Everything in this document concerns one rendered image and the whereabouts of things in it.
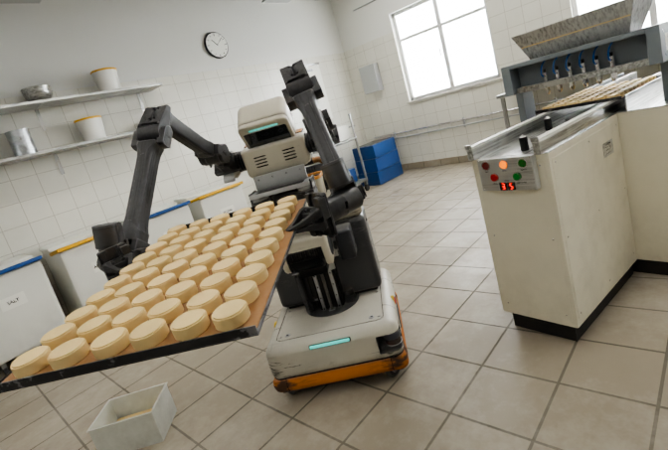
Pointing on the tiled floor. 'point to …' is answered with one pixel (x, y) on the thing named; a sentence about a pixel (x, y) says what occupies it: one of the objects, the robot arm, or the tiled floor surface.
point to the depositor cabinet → (646, 179)
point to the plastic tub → (134, 419)
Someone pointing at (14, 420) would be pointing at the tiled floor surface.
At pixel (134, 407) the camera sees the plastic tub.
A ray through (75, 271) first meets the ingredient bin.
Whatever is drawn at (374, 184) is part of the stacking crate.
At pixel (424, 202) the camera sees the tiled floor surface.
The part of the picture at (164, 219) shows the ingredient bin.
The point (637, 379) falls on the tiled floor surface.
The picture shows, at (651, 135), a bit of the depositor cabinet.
